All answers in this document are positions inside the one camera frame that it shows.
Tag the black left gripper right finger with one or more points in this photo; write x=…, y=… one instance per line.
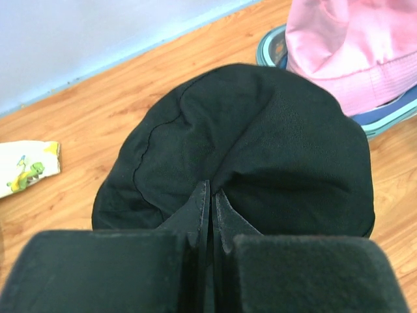
x=286, y=273

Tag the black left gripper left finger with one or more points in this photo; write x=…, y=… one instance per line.
x=160, y=270

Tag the black pink-lined hat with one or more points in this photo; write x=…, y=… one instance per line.
x=280, y=148

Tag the pink bucket hat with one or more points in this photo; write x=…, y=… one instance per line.
x=361, y=52

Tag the cartoon print cloth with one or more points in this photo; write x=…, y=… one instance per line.
x=25, y=162

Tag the blue hat in basket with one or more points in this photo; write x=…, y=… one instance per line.
x=382, y=111

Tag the grey plastic basket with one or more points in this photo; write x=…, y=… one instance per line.
x=272, y=51

